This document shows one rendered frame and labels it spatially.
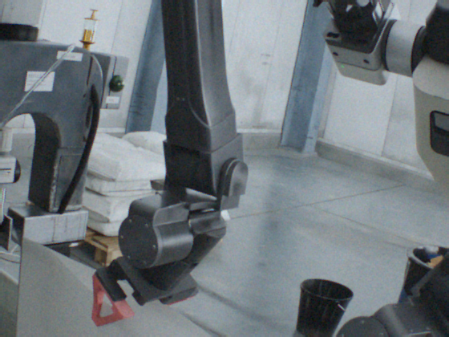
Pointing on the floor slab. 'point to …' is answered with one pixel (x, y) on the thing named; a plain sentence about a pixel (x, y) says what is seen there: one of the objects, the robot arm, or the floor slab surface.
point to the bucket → (321, 306)
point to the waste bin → (423, 253)
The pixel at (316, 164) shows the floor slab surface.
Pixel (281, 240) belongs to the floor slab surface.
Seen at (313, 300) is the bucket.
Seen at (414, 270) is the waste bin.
